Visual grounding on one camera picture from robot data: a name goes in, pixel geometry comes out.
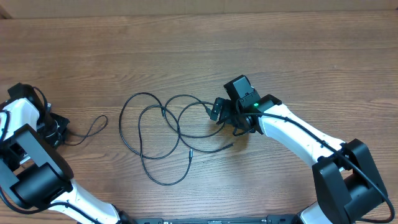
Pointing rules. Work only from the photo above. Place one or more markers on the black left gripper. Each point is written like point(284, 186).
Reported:
point(58, 139)

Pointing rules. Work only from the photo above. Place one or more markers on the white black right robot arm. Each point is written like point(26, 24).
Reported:
point(348, 185)

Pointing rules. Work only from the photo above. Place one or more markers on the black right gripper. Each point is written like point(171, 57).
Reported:
point(226, 119)

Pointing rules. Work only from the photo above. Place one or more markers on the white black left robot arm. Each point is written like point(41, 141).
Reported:
point(35, 177)

